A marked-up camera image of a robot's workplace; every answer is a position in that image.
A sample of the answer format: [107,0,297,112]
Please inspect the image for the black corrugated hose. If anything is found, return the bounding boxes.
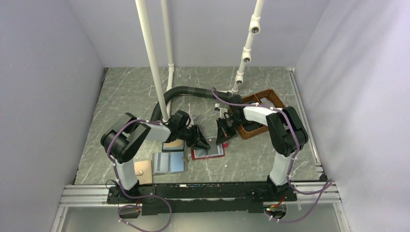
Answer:
[149,86,242,124]

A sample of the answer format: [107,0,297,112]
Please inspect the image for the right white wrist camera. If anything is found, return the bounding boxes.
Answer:
[214,103,227,114]

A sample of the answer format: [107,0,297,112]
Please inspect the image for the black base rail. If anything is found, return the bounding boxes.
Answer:
[107,181,297,216]

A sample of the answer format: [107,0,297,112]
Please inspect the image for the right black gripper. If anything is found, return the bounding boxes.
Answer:
[216,116,245,145]

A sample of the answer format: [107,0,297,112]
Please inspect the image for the red leather card holder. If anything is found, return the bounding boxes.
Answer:
[191,137,228,160]

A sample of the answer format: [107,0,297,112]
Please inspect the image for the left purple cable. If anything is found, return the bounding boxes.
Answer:
[106,119,163,199]

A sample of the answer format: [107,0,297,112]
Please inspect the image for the white front pole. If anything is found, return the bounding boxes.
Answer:
[135,0,169,121]

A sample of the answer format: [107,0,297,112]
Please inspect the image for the white pole with fittings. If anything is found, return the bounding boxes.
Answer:
[230,0,265,93]

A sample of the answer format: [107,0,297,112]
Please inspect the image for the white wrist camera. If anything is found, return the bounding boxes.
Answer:
[214,103,227,114]
[190,114,198,124]

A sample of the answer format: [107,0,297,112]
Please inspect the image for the blue card holder orange card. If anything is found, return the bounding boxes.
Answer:
[161,139,185,152]

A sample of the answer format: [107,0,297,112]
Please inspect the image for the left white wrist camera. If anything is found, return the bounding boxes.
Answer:
[190,114,198,124]

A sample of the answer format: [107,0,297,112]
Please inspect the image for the brown wicker divided basket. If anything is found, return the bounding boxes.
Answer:
[237,89,285,140]

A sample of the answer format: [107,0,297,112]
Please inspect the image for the beige snap card holder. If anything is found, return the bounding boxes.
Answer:
[134,160,153,185]

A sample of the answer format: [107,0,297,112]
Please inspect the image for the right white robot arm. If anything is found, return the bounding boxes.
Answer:
[216,103,308,201]

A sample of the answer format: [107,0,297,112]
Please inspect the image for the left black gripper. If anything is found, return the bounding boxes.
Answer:
[178,124,210,150]

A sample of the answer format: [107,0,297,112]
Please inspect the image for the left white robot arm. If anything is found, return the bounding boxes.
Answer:
[100,110,210,203]

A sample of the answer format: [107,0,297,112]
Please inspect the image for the white rear pole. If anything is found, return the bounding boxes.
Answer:
[161,0,175,90]

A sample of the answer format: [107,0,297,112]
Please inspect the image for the open blue grey card holder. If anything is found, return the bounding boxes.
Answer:
[152,151,187,175]

